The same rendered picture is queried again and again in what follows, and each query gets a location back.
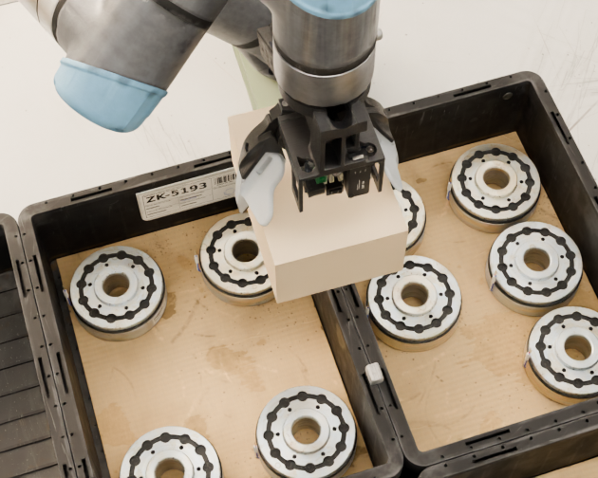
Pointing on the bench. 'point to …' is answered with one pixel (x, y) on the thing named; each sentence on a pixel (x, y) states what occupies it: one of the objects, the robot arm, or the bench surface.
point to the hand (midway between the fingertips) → (315, 184)
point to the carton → (324, 230)
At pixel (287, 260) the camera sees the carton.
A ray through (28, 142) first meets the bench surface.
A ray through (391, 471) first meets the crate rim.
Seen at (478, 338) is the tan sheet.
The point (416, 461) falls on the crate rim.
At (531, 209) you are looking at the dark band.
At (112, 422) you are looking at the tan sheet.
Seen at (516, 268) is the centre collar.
